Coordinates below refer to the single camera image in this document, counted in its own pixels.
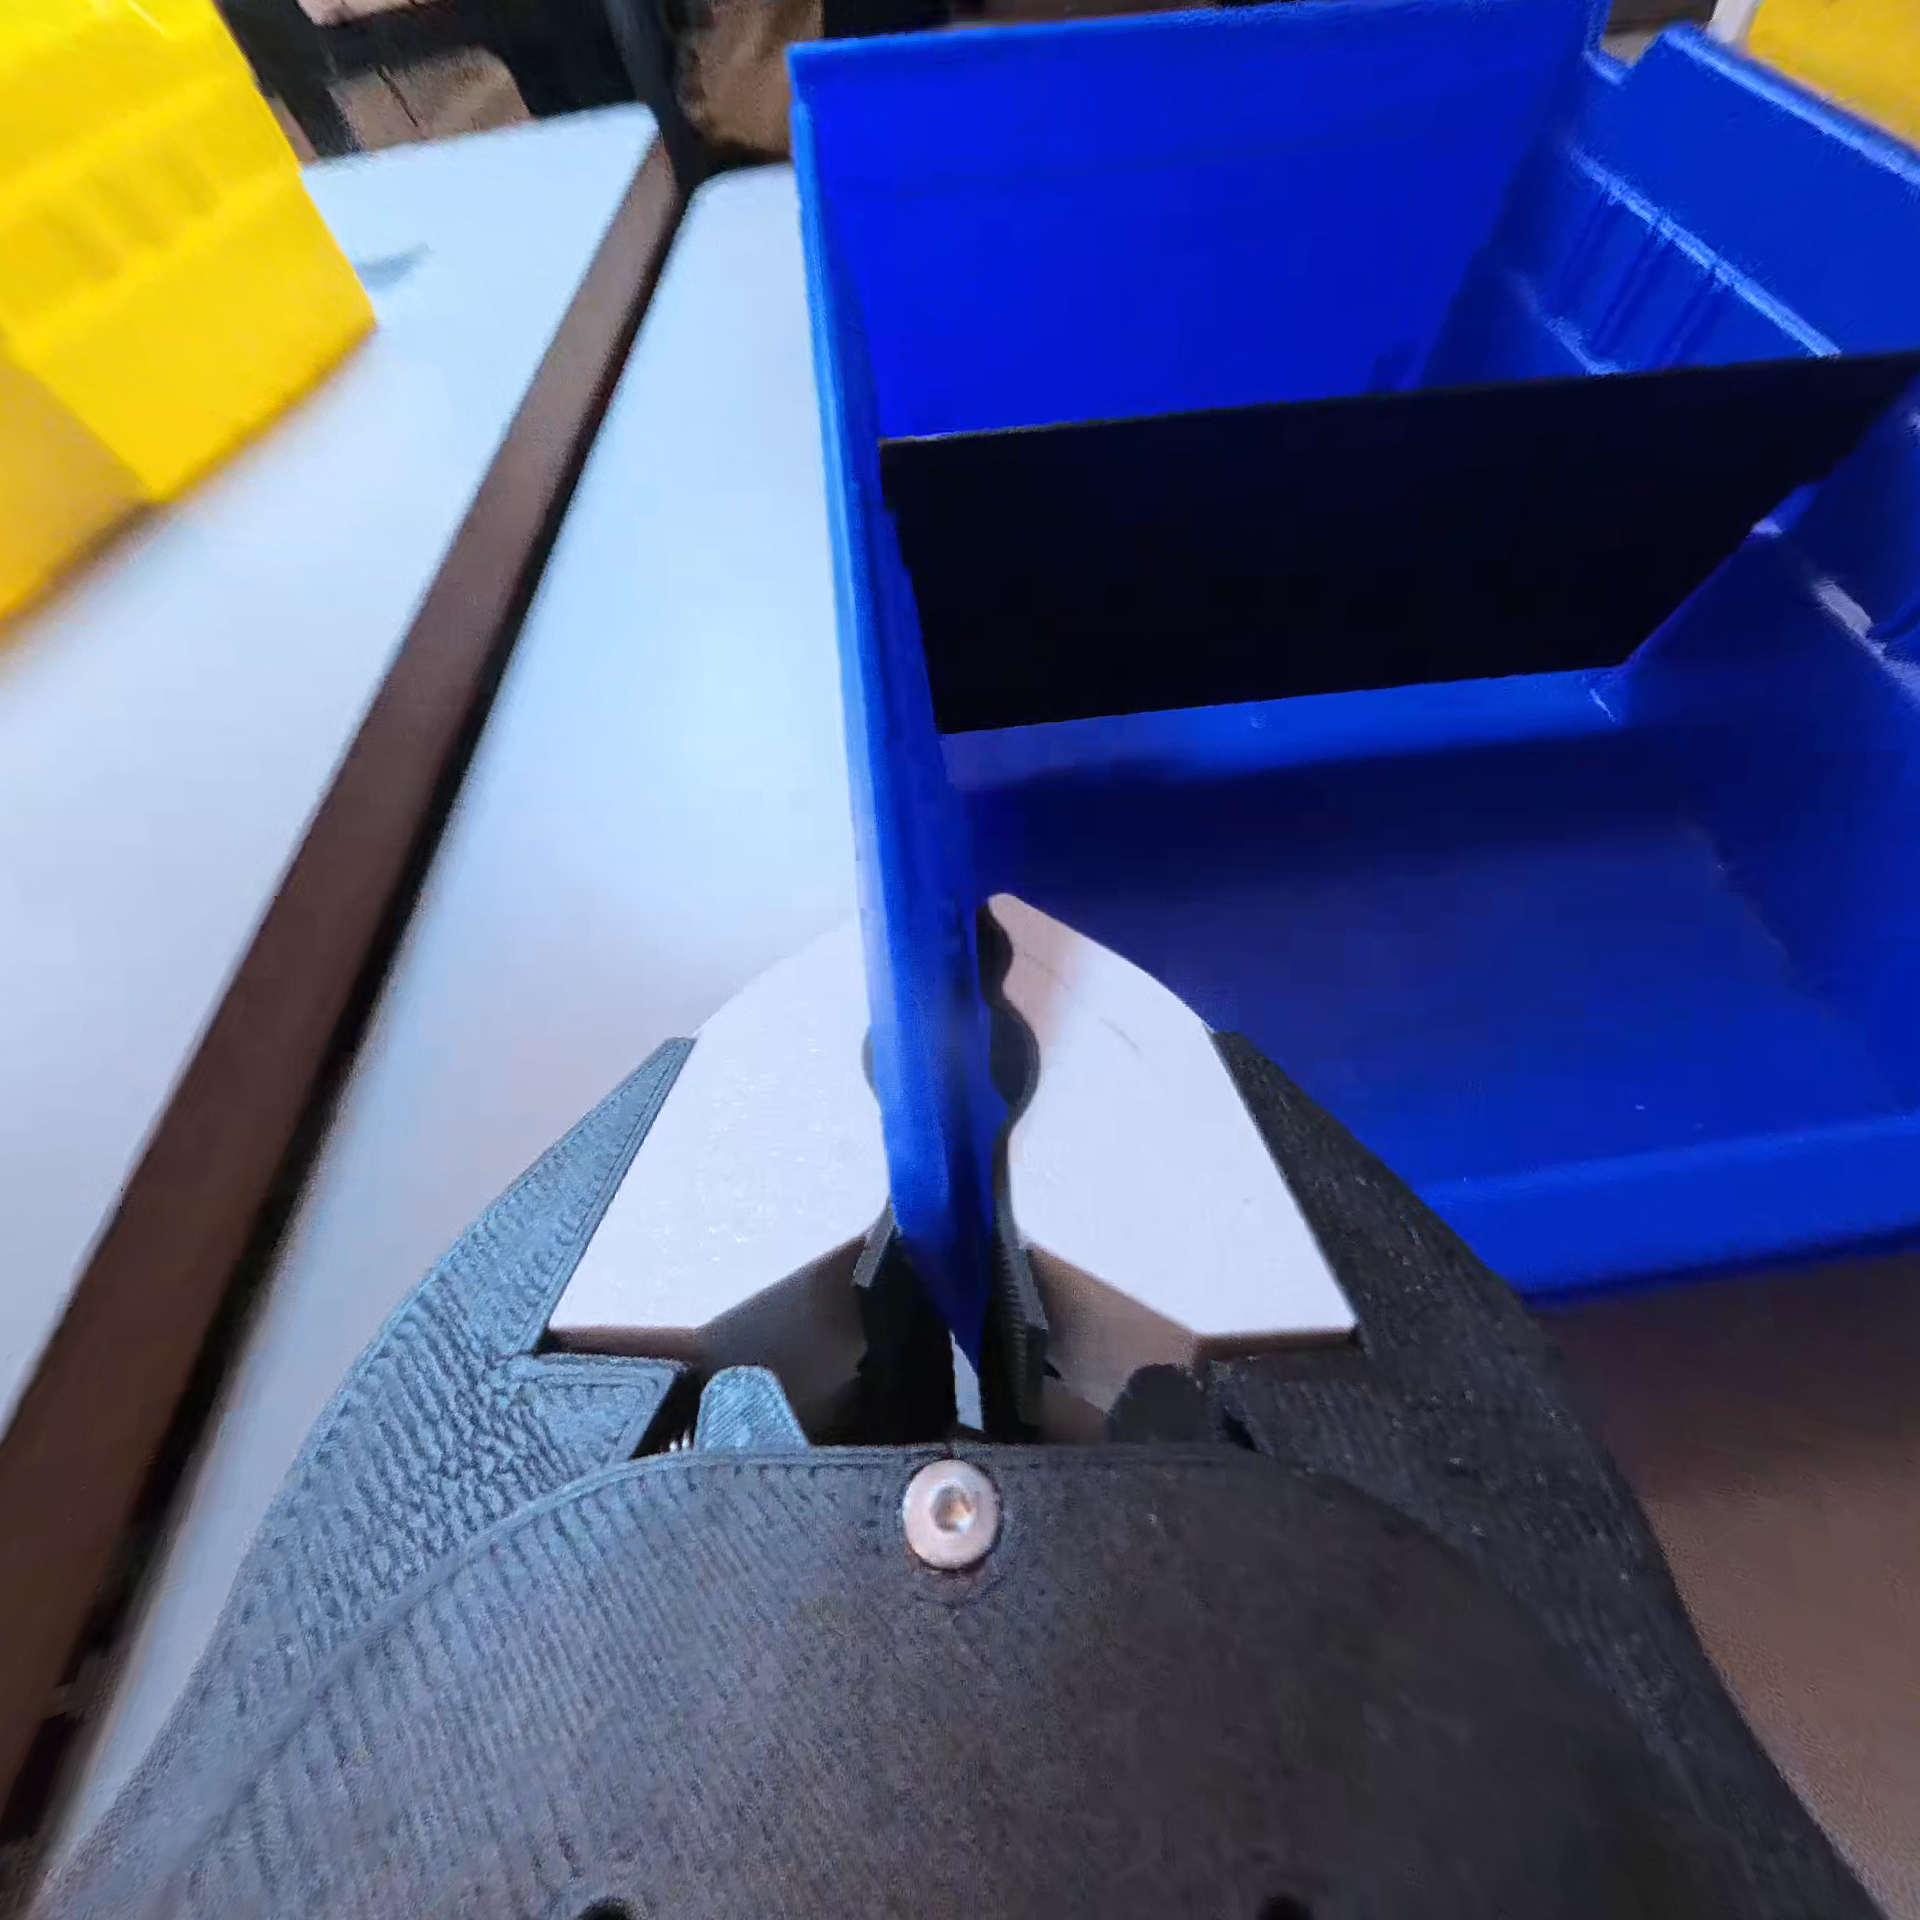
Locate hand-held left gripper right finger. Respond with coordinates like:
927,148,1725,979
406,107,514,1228
978,897,1360,1445

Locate white side table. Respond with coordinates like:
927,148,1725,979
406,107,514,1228
0,106,685,1757

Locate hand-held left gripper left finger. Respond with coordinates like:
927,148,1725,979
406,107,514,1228
550,919,901,1445

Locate blue plastic bin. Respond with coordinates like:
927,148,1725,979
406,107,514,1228
787,0,1920,1422

